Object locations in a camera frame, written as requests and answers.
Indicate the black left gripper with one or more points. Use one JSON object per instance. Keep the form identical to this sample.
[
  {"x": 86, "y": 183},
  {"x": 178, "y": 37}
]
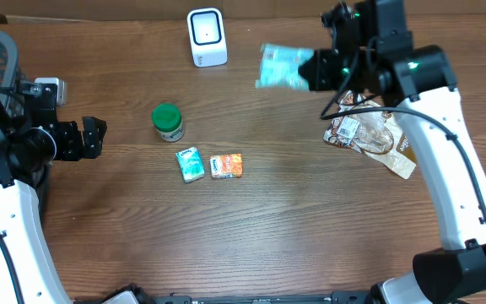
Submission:
[{"x": 85, "y": 138}]

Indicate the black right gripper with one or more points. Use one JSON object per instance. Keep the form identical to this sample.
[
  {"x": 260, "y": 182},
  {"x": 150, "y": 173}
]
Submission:
[{"x": 317, "y": 73}]

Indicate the green lid white jar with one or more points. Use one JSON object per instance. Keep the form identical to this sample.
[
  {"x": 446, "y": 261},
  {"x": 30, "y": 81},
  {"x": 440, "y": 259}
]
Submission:
[{"x": 168, "y": 122}]

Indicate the teal wet wipes pack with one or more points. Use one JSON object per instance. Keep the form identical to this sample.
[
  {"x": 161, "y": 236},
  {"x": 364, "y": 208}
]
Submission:
[{"x": 280, "y": 67}]

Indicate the beige brown snack bag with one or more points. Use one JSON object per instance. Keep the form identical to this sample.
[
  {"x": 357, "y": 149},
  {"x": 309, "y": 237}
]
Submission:
[{"x": 377, "y": 135}]

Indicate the teal tissue pack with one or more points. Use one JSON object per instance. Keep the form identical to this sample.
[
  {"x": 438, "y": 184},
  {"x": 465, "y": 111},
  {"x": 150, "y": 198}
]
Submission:
[{"x": 191, "y": 164}]

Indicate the orange tissue pack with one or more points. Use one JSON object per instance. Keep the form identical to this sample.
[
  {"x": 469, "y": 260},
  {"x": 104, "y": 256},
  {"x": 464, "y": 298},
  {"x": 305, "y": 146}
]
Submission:
[{"x": 226, "y": 166}]

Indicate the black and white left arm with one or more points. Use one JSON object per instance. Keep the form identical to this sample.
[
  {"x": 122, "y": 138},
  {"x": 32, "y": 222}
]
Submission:
[{"x": 31, "y": 138}]

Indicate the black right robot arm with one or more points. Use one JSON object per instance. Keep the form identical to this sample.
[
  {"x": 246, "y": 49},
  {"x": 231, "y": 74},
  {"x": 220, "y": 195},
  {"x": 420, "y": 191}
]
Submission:
[{"x": 420, "y": 89}]

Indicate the white barcode scanner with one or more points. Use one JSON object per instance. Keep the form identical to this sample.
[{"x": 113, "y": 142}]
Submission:
[{"x": 207, "y": 37}]

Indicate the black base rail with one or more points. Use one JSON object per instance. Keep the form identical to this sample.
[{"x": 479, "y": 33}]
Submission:
[{"x": 336, "y": 297}]

